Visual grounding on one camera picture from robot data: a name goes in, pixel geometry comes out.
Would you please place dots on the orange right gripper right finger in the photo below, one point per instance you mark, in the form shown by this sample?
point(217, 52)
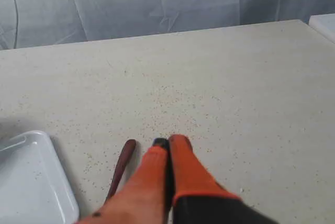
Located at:
point(198, 197)

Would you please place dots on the white backdrop cloth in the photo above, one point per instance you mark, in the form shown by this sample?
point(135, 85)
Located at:
point(30, 23)

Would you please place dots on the white box at table edge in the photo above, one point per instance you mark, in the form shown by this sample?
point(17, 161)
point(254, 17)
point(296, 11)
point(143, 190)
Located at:
point(324, 24)

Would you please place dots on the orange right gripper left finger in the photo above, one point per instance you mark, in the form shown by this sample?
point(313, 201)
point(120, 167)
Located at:
point(143, 198)

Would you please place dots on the white rectangular plastic tray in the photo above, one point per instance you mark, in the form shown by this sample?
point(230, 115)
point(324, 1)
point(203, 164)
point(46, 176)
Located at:
point(34, 186)

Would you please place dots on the dark red wooden spoon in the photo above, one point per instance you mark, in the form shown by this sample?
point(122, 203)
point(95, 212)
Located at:
point(123, 160)

